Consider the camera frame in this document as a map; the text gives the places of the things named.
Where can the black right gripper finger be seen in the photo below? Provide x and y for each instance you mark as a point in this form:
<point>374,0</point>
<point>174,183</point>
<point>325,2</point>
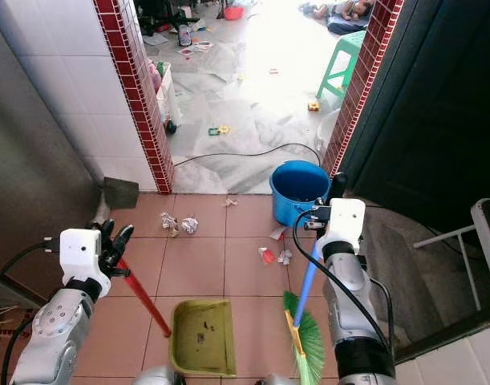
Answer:
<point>339,186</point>

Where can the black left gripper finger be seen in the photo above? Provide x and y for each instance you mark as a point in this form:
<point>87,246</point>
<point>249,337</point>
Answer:
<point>125,237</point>
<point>103,229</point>

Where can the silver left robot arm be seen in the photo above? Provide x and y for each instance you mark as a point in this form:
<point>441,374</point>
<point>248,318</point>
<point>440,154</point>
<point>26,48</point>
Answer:
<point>56,325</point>

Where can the blue plastic bucket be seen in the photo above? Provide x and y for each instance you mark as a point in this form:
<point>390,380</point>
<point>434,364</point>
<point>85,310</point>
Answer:
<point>294,204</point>

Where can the grey metal plate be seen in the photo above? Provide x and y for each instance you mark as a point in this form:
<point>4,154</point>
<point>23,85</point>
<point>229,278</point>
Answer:
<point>121,193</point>

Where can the white and red paper scrap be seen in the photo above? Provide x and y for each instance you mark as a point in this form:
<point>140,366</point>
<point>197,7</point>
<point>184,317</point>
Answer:
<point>278,233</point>

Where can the small crumpled white paper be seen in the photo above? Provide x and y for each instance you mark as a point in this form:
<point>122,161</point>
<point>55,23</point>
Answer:
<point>285,257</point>

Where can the red wrapper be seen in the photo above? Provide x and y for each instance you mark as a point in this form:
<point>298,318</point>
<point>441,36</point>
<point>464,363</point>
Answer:
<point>267,255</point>

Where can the small yellow toy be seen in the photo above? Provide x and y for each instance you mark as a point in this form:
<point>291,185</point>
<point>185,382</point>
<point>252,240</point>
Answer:
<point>313,106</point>

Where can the small pale paper scrap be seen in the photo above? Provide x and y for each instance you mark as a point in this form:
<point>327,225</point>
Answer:
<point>231,202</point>

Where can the silver robot left leg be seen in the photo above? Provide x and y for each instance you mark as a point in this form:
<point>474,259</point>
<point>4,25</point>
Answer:
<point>155,377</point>

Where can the silver robot leg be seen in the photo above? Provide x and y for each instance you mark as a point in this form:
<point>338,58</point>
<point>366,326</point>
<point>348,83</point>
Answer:
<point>155,377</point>
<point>277,380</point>

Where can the green and yellow toy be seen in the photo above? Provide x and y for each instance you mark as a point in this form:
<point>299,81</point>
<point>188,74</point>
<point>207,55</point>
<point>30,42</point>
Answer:
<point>218,130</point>

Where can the green plastic stool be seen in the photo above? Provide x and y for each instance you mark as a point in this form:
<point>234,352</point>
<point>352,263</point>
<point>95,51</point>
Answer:
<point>349,46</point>

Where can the white wheeled cart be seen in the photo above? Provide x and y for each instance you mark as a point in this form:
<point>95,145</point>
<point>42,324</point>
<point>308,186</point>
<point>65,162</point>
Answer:
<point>169,96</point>

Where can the white metal rack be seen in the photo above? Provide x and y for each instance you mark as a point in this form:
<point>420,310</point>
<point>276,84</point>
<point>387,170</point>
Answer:
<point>487,237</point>

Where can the silver robot right leg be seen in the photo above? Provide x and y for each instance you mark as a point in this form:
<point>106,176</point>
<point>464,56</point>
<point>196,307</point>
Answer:
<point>277,380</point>

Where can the dark blue mat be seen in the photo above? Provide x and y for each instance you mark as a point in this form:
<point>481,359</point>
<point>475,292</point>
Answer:
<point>345,26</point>

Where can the lying person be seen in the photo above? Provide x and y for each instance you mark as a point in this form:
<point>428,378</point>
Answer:
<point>350,8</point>

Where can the red plastic basin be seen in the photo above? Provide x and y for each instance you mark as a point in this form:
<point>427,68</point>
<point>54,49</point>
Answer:
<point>233,12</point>

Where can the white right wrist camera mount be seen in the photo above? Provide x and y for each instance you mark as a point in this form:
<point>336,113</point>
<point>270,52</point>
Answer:
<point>346,218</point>

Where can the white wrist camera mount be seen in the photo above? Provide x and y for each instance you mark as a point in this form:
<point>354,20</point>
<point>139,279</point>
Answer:
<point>80,253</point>
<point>346,218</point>

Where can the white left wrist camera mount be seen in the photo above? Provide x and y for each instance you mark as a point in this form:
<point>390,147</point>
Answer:
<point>80,253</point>

